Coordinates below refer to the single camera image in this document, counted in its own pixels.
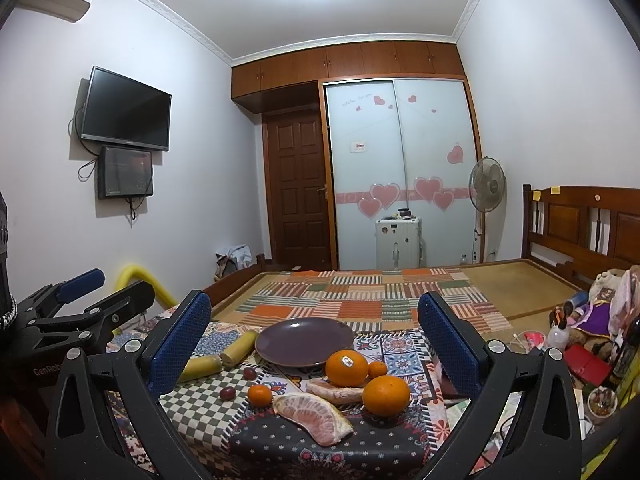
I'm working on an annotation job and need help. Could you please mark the white spray bottle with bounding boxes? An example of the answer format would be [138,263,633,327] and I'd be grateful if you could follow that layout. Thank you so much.
[547,310,570,351]

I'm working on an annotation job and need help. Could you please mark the patchwork patterned tablecloth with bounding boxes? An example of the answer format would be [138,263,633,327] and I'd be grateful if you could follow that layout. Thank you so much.
[106,303,522,480]

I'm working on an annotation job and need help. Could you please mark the bag on floor by wall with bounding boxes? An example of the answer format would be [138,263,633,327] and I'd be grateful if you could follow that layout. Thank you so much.
[214,244,253,281]

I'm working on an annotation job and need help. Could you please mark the wall mounted black television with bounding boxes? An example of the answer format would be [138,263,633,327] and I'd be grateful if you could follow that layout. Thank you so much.
[79,66,172,152]

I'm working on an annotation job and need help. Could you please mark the red box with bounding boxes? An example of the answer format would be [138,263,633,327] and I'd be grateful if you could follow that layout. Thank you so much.
[564,344,611,387]

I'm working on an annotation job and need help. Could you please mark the large plain orange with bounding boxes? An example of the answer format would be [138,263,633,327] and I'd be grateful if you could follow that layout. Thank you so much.
[362,375,410,417]

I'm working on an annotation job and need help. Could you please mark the sliding wardrobe with hearts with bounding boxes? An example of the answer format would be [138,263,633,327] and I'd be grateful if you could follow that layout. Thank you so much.
[324,78,478,270]

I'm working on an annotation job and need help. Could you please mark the red grape far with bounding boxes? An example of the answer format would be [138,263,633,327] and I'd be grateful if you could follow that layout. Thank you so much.
[243,367,257,380]

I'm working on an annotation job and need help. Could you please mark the yellow chair frame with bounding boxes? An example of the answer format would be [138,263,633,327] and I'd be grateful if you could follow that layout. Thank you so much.
[113,263,179,336]

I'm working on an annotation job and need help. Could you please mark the purple round plate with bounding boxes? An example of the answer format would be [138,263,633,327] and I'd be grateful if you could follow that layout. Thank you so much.
[255,318,354,367]

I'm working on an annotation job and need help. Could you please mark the wooden bed headboard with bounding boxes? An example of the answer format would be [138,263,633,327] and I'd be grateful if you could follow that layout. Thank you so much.
[521,184,639,285]

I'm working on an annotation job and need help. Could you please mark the overhead wooden cabinets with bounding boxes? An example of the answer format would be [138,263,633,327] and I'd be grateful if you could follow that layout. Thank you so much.
[231,40,464,114]

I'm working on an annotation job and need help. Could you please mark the large peeled pomelo segment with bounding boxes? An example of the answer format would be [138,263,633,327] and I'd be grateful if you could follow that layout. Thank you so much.
[272,393,354,446]

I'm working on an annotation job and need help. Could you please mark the small black wall monitor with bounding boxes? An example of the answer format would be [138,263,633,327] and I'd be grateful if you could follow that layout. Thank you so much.
[96,146,154,200]

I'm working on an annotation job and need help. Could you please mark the red grape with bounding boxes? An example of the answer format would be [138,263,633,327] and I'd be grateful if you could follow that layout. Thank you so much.
[243,367,257,380]
[219,387,236,401]

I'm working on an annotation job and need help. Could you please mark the small mandarin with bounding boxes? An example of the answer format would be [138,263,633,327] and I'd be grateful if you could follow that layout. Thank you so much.
[368,361,388,379]
[247,384,273,408]

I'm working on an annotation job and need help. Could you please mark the red grape near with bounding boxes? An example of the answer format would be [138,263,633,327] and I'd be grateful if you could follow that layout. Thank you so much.
[219,387,236,401]

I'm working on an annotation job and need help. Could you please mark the large orange with sticker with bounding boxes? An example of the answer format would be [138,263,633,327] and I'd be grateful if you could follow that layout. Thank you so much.
[326,350,369,387]

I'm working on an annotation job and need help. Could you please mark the striped patchwork bed blanket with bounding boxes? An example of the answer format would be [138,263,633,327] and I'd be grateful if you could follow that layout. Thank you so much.
[213,268,511,335]

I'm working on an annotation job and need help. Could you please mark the small peeled pomelo segment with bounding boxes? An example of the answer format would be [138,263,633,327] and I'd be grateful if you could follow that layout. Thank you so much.
[304,378,363,405]

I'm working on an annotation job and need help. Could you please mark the pink plush bag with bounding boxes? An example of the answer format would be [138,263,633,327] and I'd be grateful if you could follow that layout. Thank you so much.
[608,266,639,339]

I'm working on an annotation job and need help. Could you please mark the standing electric fan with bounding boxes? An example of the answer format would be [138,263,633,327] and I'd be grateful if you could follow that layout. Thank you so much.
[468,156,506,263]

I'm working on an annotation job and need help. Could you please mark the dark wooden door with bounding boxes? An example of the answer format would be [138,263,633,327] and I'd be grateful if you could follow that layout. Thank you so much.
[264,110,332,270]

